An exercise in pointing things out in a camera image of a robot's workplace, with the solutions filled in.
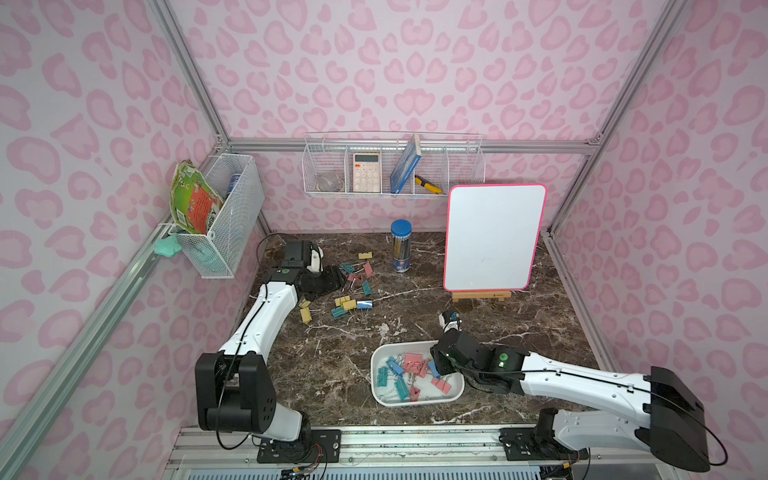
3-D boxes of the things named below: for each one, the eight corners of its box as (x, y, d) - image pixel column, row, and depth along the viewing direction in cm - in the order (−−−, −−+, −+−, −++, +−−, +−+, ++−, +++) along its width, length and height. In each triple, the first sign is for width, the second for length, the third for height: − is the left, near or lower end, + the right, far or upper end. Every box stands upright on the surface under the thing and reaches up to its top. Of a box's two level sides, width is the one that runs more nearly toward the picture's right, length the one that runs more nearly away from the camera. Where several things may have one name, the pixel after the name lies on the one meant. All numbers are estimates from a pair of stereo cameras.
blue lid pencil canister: (391, 272, 110) (390, 233, 94) (391, 258, 114) (390, 219, 99) (410, 272, 110) (412, 233, 94) (410, 258, 114) (412, 219, 99)
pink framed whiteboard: (441, 298, 103) (456, 223, 76) (437, 261, 113) (449, 184, 86) (521, 297, 103) (565, 223, 76) (509, 261, 113) (544, 184, 86)
